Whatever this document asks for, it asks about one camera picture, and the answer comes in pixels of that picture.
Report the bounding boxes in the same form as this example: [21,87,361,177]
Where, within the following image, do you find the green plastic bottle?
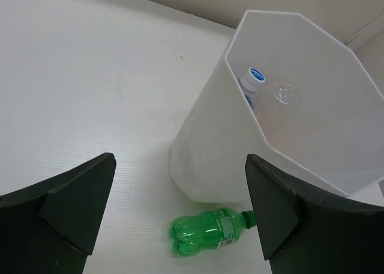
[169,207,256,257]

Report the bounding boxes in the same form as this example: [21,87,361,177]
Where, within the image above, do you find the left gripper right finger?
[245,154,383,273]

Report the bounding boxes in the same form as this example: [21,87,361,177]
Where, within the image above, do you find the white octagonal plastic bin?
[169,10,383,203]

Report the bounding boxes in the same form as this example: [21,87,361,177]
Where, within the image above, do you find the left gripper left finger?
[1,153,116,273]

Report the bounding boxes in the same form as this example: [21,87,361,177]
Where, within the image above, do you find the blue label Pocari bottle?
[238,67,265,110]

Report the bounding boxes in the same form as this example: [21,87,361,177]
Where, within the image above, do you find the clear plastic bottle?
[253,79,300,130]

